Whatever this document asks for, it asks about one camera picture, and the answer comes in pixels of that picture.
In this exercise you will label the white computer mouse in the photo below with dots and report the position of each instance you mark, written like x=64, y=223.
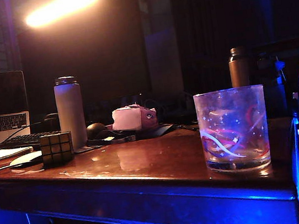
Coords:
x=26, y=157

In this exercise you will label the black flat pouch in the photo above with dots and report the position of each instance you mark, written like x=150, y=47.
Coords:
x=114, y=139

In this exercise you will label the dark metal bottle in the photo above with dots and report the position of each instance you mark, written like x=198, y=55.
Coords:
x=238, y=68

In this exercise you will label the black round object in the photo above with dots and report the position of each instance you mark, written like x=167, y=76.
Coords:
x=94, y=129

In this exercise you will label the white paper notebook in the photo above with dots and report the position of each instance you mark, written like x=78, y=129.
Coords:
x=2, y=153

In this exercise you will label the black keyboard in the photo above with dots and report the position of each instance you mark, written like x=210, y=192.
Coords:
x=28, y=140

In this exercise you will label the glowing tube light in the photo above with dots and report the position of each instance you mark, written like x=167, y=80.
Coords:
x=62, y=5

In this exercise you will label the flat coaster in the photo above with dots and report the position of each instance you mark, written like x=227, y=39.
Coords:
x=87, y=148

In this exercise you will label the dark flat tray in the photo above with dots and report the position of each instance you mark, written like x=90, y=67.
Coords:
x=155, y=130

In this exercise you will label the blue white hanging tag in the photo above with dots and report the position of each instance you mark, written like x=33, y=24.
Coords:
x=280, y=67

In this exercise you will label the white insulated bottle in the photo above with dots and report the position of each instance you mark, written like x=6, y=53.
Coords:
x=70, y=114

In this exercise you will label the Rubik's cube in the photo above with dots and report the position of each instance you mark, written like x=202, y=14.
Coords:
x=57, y=148

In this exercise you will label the printed clear glass cup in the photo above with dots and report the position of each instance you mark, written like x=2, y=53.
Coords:
x=233, y=131

